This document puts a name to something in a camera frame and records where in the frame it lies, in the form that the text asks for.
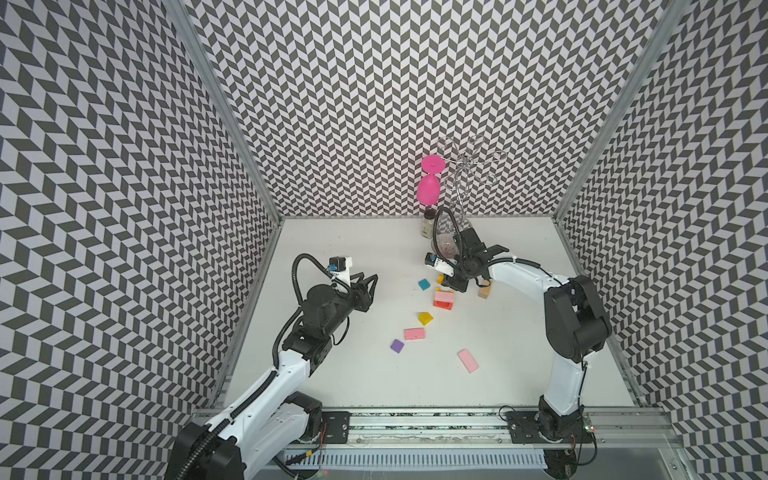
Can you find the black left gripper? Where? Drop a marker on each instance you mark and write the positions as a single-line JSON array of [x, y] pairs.
[[362, 297]]

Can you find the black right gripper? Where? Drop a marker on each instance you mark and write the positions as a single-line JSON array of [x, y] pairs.
[[454, 282]]

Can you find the natural wood block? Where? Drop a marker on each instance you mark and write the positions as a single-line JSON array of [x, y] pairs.
[[485, 290]]

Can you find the pink half-round wood block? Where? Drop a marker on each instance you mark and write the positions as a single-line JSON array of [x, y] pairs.
[[444, 297]]

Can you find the red arch wood block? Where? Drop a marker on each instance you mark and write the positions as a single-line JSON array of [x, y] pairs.
[[443, 305]]

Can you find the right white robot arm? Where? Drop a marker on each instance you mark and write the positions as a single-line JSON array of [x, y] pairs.
[[576, 328]]

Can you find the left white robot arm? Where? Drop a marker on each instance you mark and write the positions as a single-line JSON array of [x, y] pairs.
[[272, 413]]

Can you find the pink rectangular wood block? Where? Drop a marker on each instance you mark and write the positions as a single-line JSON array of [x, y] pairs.
[[412, 334]]

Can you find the yellow triangular wood block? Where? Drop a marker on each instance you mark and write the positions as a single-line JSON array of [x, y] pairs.
[[425, 318]]

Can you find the striped ceramic bowl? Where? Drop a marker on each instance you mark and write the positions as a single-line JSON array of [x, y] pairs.
[[446, 245]]

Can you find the glass spice jar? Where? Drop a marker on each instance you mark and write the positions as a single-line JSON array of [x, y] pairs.
[[427, 224]]

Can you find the purple wood cube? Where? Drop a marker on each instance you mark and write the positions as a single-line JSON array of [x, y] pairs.
[[397, 346]]

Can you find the pink lamp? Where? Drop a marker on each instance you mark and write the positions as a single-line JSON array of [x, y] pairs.
[[429, 187]]

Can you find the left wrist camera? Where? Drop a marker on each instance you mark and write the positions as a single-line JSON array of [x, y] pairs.
[[339, 268]]

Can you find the chrome wire stand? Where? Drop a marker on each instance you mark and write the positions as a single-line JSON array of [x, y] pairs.
[[464, 158]]

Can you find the metal base rail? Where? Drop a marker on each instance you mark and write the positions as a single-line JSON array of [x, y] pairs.
[[459, 438]]

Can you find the right corner metal post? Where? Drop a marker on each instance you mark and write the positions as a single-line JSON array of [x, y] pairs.
[[669, 20]]

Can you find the corner metal post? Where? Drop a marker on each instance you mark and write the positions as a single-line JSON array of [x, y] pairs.
[[669, 20], [178, 16]]

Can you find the left corner metal post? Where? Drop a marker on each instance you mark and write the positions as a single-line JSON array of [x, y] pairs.
[[178, 16]]

